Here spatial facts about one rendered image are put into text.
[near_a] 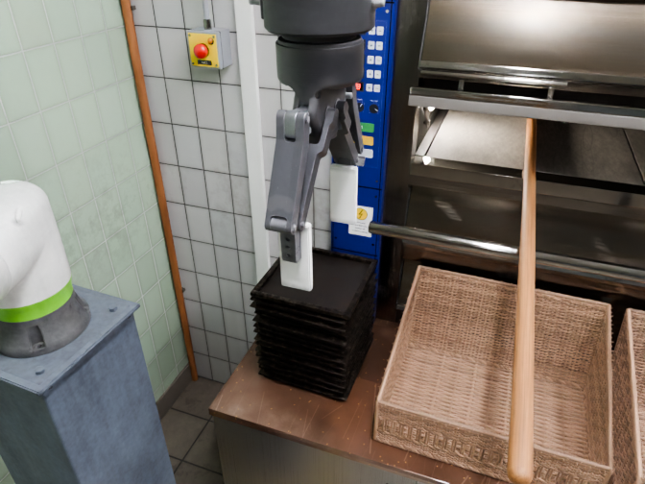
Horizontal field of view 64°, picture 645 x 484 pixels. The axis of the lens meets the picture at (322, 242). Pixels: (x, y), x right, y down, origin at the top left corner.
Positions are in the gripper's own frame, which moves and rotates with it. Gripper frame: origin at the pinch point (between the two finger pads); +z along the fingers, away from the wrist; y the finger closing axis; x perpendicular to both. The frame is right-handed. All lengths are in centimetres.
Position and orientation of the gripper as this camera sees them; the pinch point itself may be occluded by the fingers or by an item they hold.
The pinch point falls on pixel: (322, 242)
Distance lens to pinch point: 53.5
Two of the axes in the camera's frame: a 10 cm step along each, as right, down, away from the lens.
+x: 9.3, 1.7, -3.1
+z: 0.1, 8.6, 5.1
